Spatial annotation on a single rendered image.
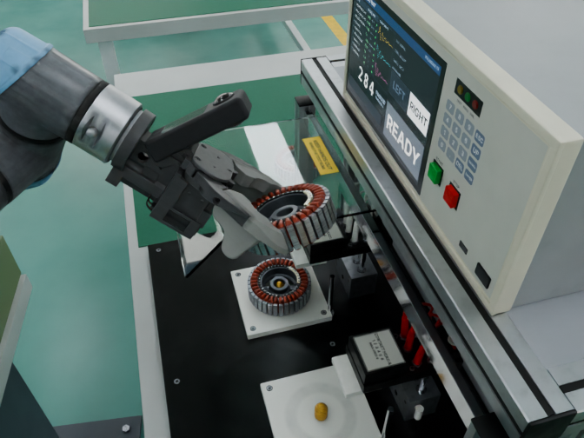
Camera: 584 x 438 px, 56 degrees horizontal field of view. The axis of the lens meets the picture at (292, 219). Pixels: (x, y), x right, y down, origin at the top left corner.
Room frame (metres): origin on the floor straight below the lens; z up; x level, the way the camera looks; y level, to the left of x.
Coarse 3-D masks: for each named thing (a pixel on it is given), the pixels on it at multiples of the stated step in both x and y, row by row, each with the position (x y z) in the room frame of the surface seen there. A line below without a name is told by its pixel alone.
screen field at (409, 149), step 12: (396, 120) 0.57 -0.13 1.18; (384, 132) 0.60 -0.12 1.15; (396, 132) 0.57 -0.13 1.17; (408, 132) 0.54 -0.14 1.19; (396, 144) 0.56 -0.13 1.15; (408, 144) 0.54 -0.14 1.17; (420, 144) 0.51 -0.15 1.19; (408, 156) 0.53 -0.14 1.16; (420, 156) 0.51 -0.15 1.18; (408, 168) 0.53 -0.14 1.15; (420, 168) 0.50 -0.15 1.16
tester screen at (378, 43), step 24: (360, 0) 0.71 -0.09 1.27; (360, 24) 0.71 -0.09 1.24; (384, 24) 0.64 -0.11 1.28; (360, 48) 0.70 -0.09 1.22; (384, 48) 0.63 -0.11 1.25; (408, 48) 0.57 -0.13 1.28; (384, 72) 0.62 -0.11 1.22; (408, 72) 0.56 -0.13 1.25; (432, 72) 0.52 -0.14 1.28; (384, 96) 0.61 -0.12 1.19; (432, 96) 0.51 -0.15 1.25; (384, 120) 0.60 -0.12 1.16; (408, 120) 0.55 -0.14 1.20
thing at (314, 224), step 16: (272, 192) 0.51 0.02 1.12; (288, 192) 0.50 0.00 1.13; (304, 192) 0.49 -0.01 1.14; (320, 192) 0.47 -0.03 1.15; (256, 208) 0.48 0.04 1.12; (272, 208) 0.49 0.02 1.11; (288, 208) 0.47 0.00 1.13; (304, 208) 0.45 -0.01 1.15; (320, 208) 0.44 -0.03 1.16; (288, 224) 0.42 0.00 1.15; (304, 224) 0.42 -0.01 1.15; (320, 224) 0.43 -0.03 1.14; (288, 240) 0.41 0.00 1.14; (304, 240) 0.41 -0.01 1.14
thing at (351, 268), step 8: (352, 256) 0.68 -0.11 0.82; (368, 256) 0.68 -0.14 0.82; (336, 264) 0.70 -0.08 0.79; (344, 264) 0.66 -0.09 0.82; (352, 264) 0.66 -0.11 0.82; (368, 264) 0.66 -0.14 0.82; (344, 272) 0.66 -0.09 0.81; (352, 272) 0.65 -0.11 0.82; (360, 272) 0.64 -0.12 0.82; (368, 272) 0.65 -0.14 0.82; (376, 272) 0.65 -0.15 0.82; (344, 280) 0.66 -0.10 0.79; (352, 280) 0.63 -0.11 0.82; (360, 280) 0.63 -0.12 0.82; (368, 280) 0.64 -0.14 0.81; (344, 288) 0.65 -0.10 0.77; (352, 288) 0.63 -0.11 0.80; (360, 288) 0.63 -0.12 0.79; (368, 288) 0.64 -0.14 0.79; (352, 296) 0.63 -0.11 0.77
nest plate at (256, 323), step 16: (240, 272) 0.68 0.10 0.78; (240, 288) 0.64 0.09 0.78; (320, 288) 0.64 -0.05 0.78; (240, 304) 0.61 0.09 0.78; (320, 304) 0.61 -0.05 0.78; (256, 320) 0.57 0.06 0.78; (272, 320) 0.57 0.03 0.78; (288, 320) 0.57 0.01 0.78; (304, 320) 0.57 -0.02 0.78; (320, 320) 0.58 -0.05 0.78; (256, 336) 0.55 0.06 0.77
